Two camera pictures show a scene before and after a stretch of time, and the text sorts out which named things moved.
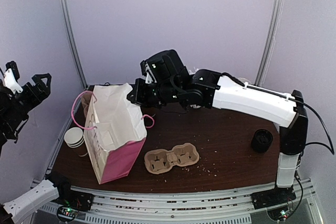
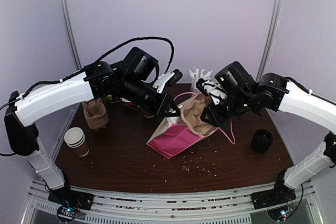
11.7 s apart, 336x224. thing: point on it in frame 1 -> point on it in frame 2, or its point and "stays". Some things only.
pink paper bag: (115, 130) -> (175, 137)
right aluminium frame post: (273, 27) stays
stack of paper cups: (74, 137) stays
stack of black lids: (261, 140) stays
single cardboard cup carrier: (160, 161) -> (191, 116)
